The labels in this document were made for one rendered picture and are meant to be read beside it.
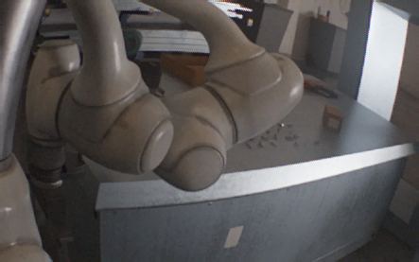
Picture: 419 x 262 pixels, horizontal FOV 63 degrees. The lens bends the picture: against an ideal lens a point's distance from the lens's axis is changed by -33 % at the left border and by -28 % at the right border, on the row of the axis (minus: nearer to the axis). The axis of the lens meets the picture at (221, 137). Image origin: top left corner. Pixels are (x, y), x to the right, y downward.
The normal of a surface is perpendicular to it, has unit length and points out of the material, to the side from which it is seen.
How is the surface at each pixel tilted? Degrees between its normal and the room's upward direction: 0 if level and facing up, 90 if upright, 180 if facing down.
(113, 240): 90
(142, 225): 90
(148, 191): 68
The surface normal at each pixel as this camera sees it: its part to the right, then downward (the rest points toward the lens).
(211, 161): 0.60, 0.34
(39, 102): -0.33, 0.25
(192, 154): 0.26, 0.22
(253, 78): 0.29, -0.02
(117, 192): 0.62, 0.03
